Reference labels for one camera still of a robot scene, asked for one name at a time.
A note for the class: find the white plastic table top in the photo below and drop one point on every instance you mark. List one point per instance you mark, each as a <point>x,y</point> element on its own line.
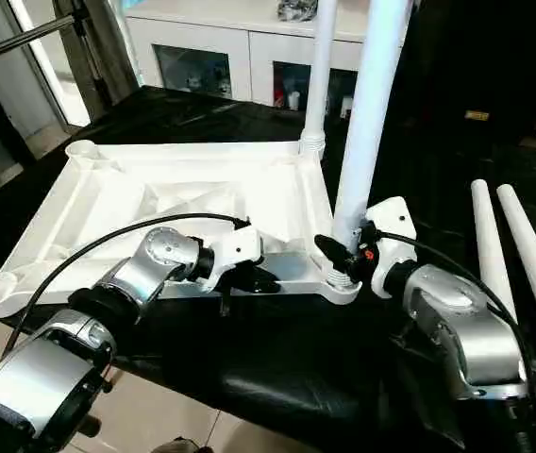
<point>155,189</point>

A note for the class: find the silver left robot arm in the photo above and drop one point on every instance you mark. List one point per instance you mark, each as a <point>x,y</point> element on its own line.
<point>108,311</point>

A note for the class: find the black work mat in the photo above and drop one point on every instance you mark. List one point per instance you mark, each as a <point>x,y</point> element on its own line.
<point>277,368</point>

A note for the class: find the small yellow label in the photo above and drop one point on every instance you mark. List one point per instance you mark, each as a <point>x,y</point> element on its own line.
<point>477,115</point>

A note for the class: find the white glass-door cabinet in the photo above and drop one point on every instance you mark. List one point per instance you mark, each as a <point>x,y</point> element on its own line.
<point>230,42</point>

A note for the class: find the grey crumpled bundle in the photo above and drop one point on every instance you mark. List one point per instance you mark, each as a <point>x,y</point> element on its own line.
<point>296,9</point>

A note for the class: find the light blue plastic strip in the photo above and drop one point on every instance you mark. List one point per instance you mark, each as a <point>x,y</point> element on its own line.
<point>125,33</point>

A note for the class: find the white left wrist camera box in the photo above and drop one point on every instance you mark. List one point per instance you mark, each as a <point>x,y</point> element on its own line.
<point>232,247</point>

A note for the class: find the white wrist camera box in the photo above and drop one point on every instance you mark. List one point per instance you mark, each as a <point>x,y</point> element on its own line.
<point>232,247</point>
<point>393,231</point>

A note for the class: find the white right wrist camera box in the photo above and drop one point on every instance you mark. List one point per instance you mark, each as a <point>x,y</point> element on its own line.
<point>393,231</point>

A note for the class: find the grey metal rack frame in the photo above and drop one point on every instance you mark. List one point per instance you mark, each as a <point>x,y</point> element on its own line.
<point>32,47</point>

